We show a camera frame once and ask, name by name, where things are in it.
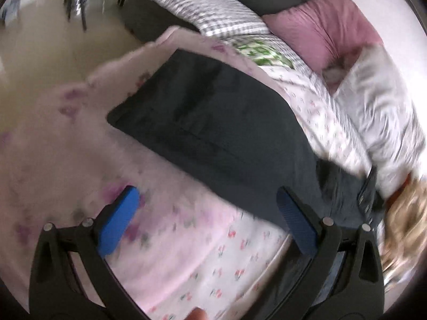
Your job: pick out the blue white box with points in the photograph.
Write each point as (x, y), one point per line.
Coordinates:
(11, 8)

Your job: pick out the pink floral blanket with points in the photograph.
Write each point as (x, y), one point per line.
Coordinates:
(66, 156)

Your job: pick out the tan plush robe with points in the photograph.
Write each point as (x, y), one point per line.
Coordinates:
(405, 226)

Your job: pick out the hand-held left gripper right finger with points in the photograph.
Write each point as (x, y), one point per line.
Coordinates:
(298, 221)

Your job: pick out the pink pillow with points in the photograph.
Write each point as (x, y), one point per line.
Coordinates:
(320, 30)

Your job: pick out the green leaf print cushion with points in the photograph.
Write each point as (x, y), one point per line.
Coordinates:
(263, 51)

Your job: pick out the person's left hand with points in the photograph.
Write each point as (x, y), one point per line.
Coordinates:
(196, 315)

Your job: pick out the cherry print bed quilt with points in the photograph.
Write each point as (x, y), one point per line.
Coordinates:
(233, 273)

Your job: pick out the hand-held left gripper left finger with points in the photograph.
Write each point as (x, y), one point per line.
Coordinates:
(118, 220)

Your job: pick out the grey gingham pillow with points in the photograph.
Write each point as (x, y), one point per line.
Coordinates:
(213, 10)

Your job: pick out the black jacket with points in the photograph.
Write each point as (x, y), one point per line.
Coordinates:
(230, 130)

